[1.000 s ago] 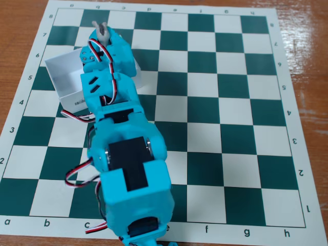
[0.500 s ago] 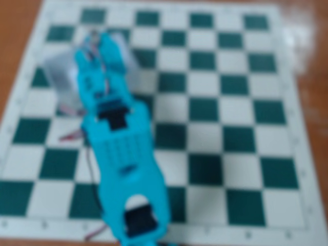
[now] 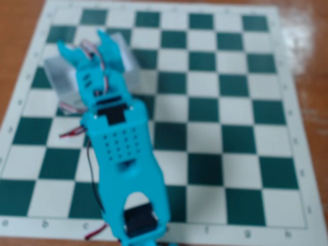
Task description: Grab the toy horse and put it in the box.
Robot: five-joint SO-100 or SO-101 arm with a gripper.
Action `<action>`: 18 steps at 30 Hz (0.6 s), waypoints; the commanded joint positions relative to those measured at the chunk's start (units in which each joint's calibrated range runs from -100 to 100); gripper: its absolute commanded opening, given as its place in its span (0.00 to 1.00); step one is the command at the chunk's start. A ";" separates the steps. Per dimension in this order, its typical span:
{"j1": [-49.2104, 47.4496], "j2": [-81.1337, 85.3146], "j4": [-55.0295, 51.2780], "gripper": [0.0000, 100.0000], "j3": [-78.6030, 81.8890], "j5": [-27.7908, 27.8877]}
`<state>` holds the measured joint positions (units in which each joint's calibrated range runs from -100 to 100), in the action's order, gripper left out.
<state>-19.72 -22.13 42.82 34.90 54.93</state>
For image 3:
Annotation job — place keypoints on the cyan gripper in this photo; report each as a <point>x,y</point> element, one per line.
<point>80,61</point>

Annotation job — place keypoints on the cyan robot arm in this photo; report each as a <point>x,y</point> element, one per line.
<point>123,143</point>

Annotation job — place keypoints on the white cardboard box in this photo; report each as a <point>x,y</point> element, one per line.
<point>60,74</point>

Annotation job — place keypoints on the green white chessboard mat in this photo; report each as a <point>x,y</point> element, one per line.
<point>217,143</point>

